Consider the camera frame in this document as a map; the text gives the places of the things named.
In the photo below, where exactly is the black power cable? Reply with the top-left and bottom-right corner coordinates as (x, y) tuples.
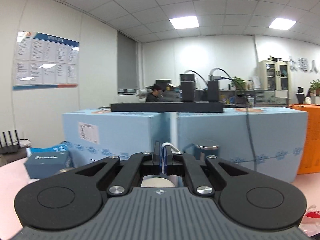
(245, 104), (258, 170)

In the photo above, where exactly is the black white ceramic mug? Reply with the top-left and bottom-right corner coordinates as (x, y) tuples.
(140, 176), (175, 188)

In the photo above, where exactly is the wall notice poster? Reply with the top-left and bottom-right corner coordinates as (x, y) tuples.
(12, 31), (80, 90)

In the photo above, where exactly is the black power strip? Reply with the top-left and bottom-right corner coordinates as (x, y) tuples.
(110, 101), (224, 113)

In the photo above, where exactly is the small dark blue box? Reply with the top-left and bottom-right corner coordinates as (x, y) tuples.
(24, 151), (74, 179)

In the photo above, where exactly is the green potted plant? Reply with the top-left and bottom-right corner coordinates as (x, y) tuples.
(232, 76), (247, 90)

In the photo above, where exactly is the black wifi router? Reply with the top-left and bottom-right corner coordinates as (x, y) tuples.
(0, 129), (21, 154)

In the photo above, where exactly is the light blue cardboard box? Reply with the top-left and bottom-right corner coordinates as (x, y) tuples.
(172, 107), (308, 183)

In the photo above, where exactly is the beige wall cabinet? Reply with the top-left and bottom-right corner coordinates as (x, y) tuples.
(258, 57), (291, 106)

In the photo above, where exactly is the red white plastic bag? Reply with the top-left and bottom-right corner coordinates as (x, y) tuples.
(299, 205), (320, 237)

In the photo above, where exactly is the white shoelace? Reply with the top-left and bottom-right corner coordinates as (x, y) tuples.
(162, 142), (183, 155)

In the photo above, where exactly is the orange cardboard box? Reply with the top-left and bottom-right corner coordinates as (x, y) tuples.
(290, 104), (320, 174)

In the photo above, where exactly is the person in background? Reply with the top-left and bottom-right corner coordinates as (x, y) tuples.
(145, 83), (162, 102)

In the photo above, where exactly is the dark blue thermos bottle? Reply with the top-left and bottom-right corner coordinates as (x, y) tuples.
(194, 139), (220, 161)

